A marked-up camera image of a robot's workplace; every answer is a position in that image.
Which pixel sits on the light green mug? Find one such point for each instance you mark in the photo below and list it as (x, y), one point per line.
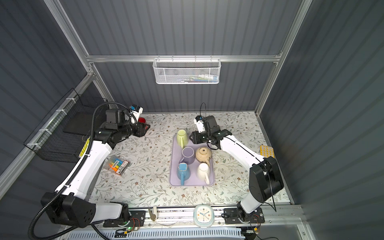
(182, 138)

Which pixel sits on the yellow marker in basket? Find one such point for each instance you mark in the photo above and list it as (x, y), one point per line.
(84, 149)

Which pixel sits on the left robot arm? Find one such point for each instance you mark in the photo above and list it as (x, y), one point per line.
(68, 204)

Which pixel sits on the white wire basket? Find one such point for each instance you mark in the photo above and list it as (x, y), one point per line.
(187, 73)

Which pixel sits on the beige ceramic teapot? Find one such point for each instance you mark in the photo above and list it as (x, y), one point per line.
(203, 155)

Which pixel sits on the purple mug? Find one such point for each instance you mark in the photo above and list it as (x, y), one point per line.
(188, 156)

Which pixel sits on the black wire basket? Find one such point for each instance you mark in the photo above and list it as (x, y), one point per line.
(61, 135)

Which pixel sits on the colourful marker pack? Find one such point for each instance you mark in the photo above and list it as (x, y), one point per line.
(117, 165)

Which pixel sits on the white mug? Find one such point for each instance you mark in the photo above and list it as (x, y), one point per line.
(203, 173)

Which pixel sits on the blue mug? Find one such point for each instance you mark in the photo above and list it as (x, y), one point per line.
(183, 173)

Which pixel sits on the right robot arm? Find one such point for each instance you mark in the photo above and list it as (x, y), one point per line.
(265, 178)

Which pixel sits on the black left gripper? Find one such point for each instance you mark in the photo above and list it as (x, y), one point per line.
(140, 129)

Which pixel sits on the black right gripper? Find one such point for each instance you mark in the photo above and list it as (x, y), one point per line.
(196, 139)

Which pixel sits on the lavender plastic tray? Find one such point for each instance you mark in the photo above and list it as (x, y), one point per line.
(194, 180)

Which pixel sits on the mint alarm clock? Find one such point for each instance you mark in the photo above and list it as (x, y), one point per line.
(204, 216)

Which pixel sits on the yellow calculator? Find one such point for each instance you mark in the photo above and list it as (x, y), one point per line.
(267, 151)

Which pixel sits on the red mug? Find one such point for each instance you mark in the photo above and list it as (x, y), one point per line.
(142, 120)

